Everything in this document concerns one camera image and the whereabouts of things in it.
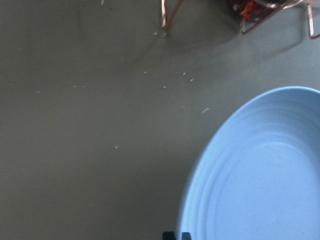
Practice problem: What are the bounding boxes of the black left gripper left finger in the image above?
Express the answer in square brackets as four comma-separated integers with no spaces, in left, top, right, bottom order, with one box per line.
[162,231,175,240]

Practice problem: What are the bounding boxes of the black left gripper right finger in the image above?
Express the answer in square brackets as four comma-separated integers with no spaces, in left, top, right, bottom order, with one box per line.
[181,232,191,240]

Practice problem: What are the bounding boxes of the blue plate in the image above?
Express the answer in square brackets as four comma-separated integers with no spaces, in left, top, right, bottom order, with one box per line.
[175,86,320,240]

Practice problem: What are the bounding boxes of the copper wire bottle rack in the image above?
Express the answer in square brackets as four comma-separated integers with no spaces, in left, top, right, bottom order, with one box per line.
[159,0,320,40]

